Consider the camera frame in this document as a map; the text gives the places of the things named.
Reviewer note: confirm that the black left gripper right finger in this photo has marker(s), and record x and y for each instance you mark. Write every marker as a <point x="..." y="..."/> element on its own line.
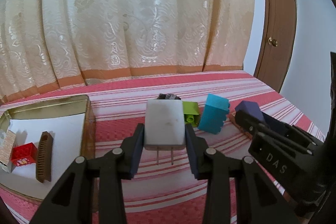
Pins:
<point x="257" y="198"/>

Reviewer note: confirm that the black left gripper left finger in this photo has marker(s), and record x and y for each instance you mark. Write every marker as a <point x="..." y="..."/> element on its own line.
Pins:
<point x="71" y="198"/>

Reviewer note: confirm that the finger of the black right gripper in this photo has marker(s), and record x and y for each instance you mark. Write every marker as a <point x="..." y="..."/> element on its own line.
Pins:
<point x="254" y="126"/>
<point x="291" y="132"/>

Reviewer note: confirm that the purple toy brick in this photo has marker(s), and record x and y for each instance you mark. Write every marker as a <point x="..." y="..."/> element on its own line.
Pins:
<point x="251" y="108"/>

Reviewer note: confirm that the copper metal tin box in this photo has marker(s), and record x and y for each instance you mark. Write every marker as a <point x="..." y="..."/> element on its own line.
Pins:
<point x="231" y="117"/>

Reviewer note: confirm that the cyan toy brick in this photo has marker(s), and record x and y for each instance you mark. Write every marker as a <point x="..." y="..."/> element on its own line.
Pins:
<point x="214" y="114"/>

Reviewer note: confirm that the white power adapter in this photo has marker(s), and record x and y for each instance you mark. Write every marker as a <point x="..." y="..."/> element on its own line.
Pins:
<point x="164" y="126"/>

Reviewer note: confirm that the red toy brick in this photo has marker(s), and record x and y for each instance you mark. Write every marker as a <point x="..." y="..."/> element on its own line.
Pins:
<point x="24" y="154"/>

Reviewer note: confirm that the green toy brick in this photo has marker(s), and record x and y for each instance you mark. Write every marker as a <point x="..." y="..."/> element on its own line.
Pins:
<point x="191" y="113"/>

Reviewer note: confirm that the gold metal tin tray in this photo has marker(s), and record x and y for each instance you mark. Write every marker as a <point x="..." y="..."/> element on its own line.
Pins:
<point x="61" y="107"/>

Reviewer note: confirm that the brown wooden door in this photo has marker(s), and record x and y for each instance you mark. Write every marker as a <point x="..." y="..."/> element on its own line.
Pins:
<point x="279" y="23"/>

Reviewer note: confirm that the pink patterned small box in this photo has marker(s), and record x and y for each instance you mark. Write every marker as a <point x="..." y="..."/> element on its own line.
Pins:
<point x="8" y="141"/>

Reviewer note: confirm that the brass door knob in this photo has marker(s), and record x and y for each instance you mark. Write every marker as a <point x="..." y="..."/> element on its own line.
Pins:
<point x="272" y="42"/>

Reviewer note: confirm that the pink striped bed cover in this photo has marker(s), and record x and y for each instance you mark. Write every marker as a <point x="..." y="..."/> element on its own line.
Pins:
<point x="164" y="190"/>

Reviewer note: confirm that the grey black rock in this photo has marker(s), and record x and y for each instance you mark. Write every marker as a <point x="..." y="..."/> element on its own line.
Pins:
<point x="168" y="96"/>

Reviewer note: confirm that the cream floral curtain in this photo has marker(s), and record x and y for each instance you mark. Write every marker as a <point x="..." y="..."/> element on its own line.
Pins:
<point x="49" y="45"/>

